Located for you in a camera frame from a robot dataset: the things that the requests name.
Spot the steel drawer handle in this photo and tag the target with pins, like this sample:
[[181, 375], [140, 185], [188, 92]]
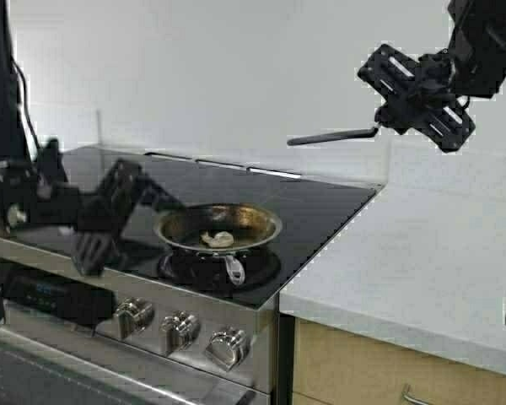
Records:
[[407, 396]]

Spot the left steel stove knob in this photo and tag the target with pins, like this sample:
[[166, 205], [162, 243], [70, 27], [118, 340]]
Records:
[[132, 316]]

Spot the stainless steel kitchen stove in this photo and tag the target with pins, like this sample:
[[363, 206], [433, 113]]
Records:
[[58, 344]]

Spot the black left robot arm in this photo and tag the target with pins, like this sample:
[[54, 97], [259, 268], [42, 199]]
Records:
[[35, 192]]

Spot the raw grey shrimp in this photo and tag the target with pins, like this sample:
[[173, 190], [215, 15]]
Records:
[[219, 240]]

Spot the middle steel stove knob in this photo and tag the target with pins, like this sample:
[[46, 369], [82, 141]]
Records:
[[178, 331]]

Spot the black spatula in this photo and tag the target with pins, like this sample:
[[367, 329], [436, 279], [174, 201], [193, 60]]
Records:
[[329, 137]]

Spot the steel frying pan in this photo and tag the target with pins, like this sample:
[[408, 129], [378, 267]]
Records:
[[252, 227]]

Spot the wooden base cabinet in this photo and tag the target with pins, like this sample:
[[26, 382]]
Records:
[[337, 367]]

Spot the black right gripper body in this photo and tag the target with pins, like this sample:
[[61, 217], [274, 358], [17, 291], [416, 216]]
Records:
[[418, 95]]

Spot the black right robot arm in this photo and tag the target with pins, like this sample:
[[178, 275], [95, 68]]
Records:
[[478, 46]]

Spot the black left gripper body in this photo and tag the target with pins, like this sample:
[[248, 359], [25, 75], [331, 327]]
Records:
[[104, 215]]

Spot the right steel stove knob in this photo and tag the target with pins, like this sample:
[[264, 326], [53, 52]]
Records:
[[227, 348]]

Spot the steel stove knob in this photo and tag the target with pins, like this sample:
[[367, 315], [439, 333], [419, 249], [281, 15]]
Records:
[[132, 316], [178, 331], [227, 348]]

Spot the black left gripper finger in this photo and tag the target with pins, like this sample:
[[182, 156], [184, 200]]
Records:
[[154, 196], [133, 252]]

